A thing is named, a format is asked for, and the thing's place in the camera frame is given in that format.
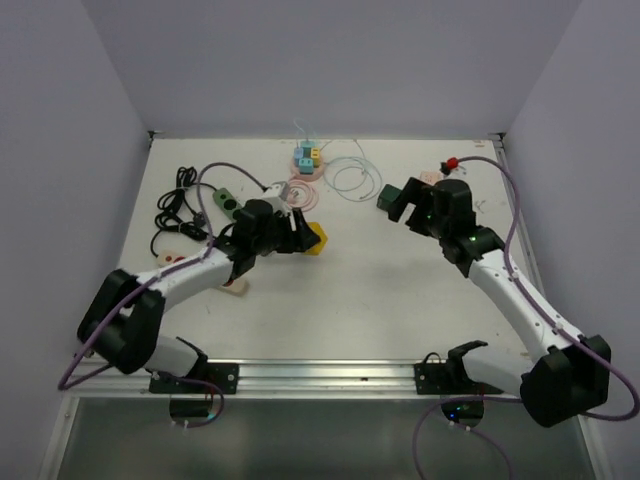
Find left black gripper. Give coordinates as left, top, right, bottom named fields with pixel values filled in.
left=252, top=208, right=318, bottom=256

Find dark green cube adapter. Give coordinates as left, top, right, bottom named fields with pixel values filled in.
left=376, top=184, right=401, bottom=212

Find yellow cube adapter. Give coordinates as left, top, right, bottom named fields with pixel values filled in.
left=305, top=222, right=328, bottom=256

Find pink cube adapter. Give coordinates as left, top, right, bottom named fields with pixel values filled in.
left=419, top=171, right=443, bottom=185

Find beige power strip red sockets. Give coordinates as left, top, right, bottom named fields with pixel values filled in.
left=156, top=250, right=250, bottom=297

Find green power strip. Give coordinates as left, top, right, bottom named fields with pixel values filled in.
left=212, top=187, right=243, bottom=222

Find black power strip cord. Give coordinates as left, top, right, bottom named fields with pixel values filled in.
left=149, top=222, right=209, bottom=259

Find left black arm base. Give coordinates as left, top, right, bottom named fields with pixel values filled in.
left=149, top=342, right=240, bottom=421

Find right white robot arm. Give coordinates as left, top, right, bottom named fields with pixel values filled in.
left=387, top=178, right=611, bottom=427

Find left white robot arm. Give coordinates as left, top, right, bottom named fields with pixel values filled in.
left=77, top=200, right=322, bottom=393

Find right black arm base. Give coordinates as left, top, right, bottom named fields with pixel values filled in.
left=413, top=340, right=502, bottom=427

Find pink round charging base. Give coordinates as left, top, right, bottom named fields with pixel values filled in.
left=289, top=158, right=325, bottom=182

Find blue charger cube front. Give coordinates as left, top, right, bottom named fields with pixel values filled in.
left=298, top=158, right=315, bottom=175

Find light green coiled cable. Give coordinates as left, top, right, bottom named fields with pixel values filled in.
left=319, top=138, right=381, bottom=201

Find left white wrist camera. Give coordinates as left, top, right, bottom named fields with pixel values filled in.
left=261, top=181, right=290, bottom=211

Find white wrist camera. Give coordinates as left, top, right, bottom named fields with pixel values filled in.
left=440, top=157, right=467, bottom=177
left=261, top=181, right=290, bottom=211

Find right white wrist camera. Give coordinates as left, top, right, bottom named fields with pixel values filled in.
left=440, top=157, right=467, bottom=177

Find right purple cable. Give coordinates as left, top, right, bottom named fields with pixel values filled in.
left=457, top=155, right=640, bottom=422

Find purple cable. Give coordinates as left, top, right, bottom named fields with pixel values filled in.
left=57, top=162, right=269, bottom=392
left=457, top=155, right=640, bottom=422

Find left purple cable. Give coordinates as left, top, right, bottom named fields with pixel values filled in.
left=57, top=162, right=269, bottom=392

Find black cord of green strip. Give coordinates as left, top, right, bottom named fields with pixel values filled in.
left=155, top=166, right=216, bottom=236

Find aluminium frame rail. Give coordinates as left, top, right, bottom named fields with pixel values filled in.
left=68, top=360, right=520, bottom=399

